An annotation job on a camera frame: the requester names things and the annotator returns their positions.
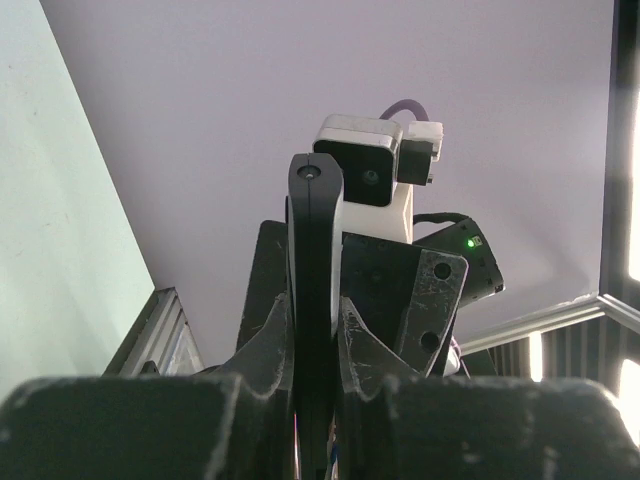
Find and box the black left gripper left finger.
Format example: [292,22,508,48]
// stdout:
[1,294,294,479]

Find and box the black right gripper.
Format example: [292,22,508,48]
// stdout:
[236,220,468,375]

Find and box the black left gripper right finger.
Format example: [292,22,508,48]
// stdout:
[336,299,639,479]

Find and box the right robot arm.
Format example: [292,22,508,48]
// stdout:
[236,212,504,376]

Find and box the left aluminium frame post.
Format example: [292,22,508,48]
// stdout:
[104,288,204,377]

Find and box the aluminium frame post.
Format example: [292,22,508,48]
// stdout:
[456,294,639,355]
[104,288,204,377]

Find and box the right aluminium frame post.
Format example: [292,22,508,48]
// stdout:
[456,294,639,355]

